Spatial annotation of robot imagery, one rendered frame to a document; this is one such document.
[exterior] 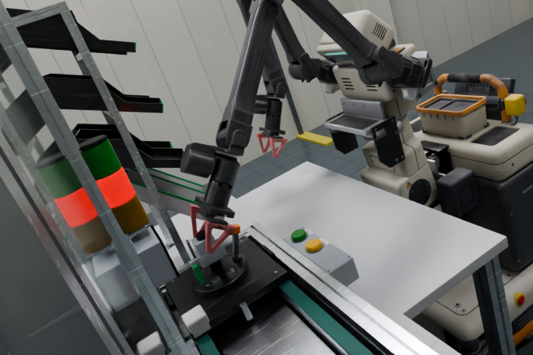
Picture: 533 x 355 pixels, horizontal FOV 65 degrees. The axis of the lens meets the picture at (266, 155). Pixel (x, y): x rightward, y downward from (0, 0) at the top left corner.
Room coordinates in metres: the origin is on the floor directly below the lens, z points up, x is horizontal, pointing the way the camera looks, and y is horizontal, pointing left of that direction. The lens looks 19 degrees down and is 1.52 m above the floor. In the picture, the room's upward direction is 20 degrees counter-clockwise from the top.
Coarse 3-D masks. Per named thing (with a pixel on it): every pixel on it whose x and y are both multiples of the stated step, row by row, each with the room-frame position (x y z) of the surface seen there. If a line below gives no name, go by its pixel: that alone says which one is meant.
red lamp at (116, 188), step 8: (112, 176) 0.62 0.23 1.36; (120, 176) 0.63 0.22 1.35; (104, 184) 0.62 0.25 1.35; (112, 184) 0.62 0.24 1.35; (120, 184) 0.63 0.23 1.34; (128, 184) 0.64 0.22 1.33; (104, 192) 0.62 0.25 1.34; (112, 192) 0.62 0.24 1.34; (120, 192) 0.62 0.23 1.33; (128, 192) 0.63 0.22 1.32; (112, 200) 0.62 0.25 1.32; (120, 200) 0.62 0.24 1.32
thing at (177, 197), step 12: (132, 168) 1.18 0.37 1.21; (132, 180) 1.17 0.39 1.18; (156, 180) 1.18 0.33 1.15; (168, 180) 1.19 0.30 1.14; (144, 192) 1.06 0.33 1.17; (168, 192) 1.19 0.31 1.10; (180, 192) 1.19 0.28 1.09; (192, 192) 1.20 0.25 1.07; (204, 192) 1.21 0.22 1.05; (168, 204) 1.06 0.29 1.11; (180, 204) 1.07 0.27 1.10; (216, 216) 1.08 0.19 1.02
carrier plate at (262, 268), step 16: (240, 240) 0.99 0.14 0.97; (256, 256) 0.90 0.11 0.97; (192, 272) 0.93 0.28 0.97; (256, 272) 0.83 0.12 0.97; (272, 272) 0.81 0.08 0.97; (176, 288) 0.88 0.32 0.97; (192, 288) 0.86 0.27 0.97; (240, 288) 0.79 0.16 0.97; (256, 288) 0.77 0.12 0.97; (272, 288) 0.78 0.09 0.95; (176, 304) 0.82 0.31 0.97; (192, 304) 0.80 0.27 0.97; (208, 304) 0.78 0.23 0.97; (224, 304) 0.76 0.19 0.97; (224, 320) 0.73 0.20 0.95; (192, 336) 0.71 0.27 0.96
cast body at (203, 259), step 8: (200, 232) 0.87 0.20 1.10; (192, 240) 0.87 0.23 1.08; (200, 240) 0.85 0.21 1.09; (216, 240) 0.89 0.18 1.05; (200, 248) 0.84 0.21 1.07; (224, 248) 0.85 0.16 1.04; (200, 256) 0.84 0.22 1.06; (208, 256) 0.84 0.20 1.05; (216, 256) 0.85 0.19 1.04; (192, 264) 0.84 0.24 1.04; (200, 264) 0.85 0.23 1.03; (208, 264) 0.84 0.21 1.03
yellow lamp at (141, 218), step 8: (128, 200) 0.63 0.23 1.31; (136, 200) 0.64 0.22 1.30; (112, 208) 0.62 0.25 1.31; (120, 208) 0.62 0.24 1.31; (128, 208) 0.62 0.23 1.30; (136, 208) 0.63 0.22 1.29; (120, 216) 0.62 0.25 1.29; (128, 216) 0.62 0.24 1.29; (136, 216) 0.63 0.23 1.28; (144, 216) 0.64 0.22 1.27; (120, 224) 0.62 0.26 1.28; (128, 224) 0.62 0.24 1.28; (136, 224) 0.62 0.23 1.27; (144, 224) 0.63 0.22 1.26; (128, 232) 0.62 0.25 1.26
